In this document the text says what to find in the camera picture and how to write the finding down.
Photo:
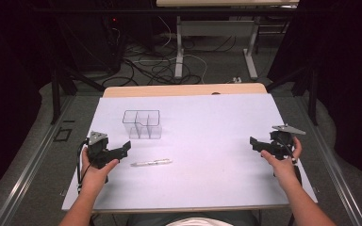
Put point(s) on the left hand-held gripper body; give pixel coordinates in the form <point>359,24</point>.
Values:
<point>98,150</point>

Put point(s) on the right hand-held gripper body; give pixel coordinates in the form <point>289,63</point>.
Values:
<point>283,140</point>

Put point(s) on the clear plastic pen holder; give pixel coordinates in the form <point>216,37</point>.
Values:
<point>142,124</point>

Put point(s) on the white pen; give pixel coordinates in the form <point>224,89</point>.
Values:
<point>151,162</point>

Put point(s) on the person's left hand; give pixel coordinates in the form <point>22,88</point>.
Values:
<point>95,174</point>

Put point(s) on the person's right hand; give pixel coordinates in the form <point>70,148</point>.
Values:
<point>283,165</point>

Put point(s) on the black metal stand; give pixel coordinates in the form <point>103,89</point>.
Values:
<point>56,94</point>
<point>311,91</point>

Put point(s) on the white table mat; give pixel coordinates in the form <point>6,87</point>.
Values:
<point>194,150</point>

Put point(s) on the white plug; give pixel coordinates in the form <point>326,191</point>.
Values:
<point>237,80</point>

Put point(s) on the wooden table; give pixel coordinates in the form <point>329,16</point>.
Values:
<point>182,90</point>

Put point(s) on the person's clothing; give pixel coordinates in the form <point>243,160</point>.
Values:
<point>198,219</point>

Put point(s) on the black computer tower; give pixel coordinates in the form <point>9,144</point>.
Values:
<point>91,40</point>

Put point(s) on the white-legged desk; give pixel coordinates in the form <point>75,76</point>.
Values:
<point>179,47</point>

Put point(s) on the black horizontal bar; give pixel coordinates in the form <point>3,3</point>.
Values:
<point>169,11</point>

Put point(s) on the grey floor rail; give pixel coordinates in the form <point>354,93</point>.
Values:
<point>28,169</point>
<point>334,163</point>

